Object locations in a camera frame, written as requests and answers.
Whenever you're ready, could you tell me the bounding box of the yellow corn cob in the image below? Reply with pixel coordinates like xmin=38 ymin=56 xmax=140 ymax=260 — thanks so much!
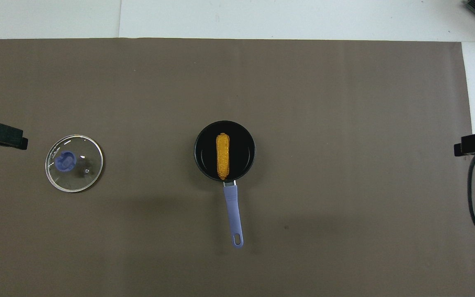
xmin=216 ymin=133 xmax=230 ymax=180

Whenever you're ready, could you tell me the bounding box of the brown table mat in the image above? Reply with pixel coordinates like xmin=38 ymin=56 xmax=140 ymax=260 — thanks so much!
xmin=0 ymin=38 xmax=475 ymax=297

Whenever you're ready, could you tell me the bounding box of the blue saucepan with handle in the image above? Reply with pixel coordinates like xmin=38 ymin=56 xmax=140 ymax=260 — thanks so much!
xmin=194 ymin=120 xmax=256 ymax=248

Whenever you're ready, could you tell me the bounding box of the glass lid with blue knob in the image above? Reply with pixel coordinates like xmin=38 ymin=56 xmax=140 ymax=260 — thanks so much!
xmin=45 ymin=134 xmax=104 ymax=193

